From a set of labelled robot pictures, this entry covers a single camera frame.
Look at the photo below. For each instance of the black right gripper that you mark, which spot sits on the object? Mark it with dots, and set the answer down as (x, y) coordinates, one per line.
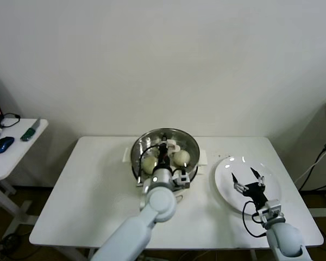
(254, 193)

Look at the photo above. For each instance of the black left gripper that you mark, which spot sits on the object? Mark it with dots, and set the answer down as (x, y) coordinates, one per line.
(163, 159)

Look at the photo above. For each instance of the white steamed baozi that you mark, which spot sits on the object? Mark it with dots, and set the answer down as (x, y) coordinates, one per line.
(149, 164)
(181, 158)

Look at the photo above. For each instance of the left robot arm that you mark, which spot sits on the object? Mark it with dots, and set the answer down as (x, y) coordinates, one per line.
(157, 201)

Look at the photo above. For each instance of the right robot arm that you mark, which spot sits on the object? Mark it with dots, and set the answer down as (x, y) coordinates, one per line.
(284, 239)

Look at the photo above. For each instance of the steel steamer basket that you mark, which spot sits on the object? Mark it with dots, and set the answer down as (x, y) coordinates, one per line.
(203, 159)

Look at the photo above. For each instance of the white round plate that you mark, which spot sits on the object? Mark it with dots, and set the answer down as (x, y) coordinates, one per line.
(225, 174)

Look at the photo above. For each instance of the white side table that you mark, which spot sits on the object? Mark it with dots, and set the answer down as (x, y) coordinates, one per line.
(16, 160)

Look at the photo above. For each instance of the blue computer mouse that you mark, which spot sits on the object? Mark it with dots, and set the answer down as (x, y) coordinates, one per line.
(3, 144)

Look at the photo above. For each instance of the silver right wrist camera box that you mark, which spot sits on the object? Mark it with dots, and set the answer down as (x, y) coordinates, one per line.
(270, 209)

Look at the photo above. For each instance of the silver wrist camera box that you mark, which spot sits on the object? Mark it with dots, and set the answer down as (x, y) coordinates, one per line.
(182, 179)
(270, 209)

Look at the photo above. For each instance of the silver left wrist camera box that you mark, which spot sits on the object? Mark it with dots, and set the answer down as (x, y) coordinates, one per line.
(182, 179)

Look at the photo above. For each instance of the white floor frame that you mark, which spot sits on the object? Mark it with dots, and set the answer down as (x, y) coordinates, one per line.
(324, 212)

